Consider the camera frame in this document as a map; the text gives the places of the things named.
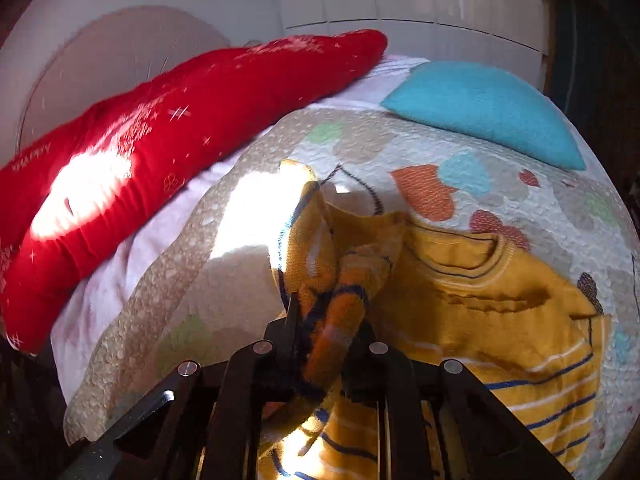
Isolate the turquoise knit cushion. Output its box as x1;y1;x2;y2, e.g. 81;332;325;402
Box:
382;62;586;170

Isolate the white glossy wardrobe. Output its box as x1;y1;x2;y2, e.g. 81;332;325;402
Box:
277;0;548;89

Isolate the patterned quilted bedspread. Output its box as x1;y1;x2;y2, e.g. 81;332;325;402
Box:
63;107;639;479

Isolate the pink round headboard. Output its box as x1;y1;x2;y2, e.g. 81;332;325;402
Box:
16;6;231;151

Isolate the white fleece blanket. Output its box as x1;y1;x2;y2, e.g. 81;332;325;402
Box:
50;54;425;402

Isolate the yellow striped knit sweater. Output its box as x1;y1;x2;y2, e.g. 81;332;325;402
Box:
258;160;611;479

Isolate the long red pillow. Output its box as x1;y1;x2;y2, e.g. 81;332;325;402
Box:
1;29;387;354

